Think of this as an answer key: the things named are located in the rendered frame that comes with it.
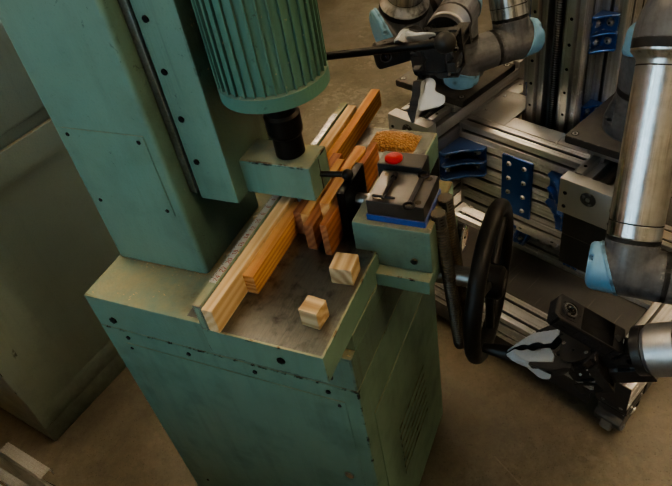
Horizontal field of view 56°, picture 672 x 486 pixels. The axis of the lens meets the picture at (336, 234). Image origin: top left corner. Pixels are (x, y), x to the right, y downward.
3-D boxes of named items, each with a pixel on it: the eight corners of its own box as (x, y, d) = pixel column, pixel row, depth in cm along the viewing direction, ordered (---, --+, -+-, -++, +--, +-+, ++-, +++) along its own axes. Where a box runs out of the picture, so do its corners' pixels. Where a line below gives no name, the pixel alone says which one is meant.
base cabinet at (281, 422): (395, 565, 153) (359, 397, 107) (198, 492, 175) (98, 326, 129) (445, 411, 182) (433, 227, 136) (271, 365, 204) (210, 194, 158)
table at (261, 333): (388, 401, 90) (384, 376, 86) (211, 354, 102) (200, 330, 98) (484, 160, 130) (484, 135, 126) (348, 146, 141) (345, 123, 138)
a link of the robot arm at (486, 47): (501, 80, 131) (501, 30, 124) (453, 96, 129) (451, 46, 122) (482, 67, 137) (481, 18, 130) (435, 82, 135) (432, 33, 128)
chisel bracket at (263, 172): (317, 208, 108) (309, 168, 103) (248, 198, 114) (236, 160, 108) (334, 183, 113) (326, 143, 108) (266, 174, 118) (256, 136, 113)
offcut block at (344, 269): (339, 266, 104) (336, 251, 102) (360, 269, 103) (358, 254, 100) (331, 282, 101) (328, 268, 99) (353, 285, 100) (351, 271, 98)
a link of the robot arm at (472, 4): (485, 22, 128) (484, -20, 123) (472, 46, 121) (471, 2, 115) (447, 22, 131) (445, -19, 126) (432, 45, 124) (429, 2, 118)
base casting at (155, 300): (357, 395, 107) (350, 362, 101) (99, 325, 129) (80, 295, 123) (431, 226, 136) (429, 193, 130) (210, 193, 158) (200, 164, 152)
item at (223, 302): (220, 333, 97) (211, 312, 93) (209, 330, 97) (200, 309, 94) (359, 125, 136) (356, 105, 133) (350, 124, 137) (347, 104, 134)
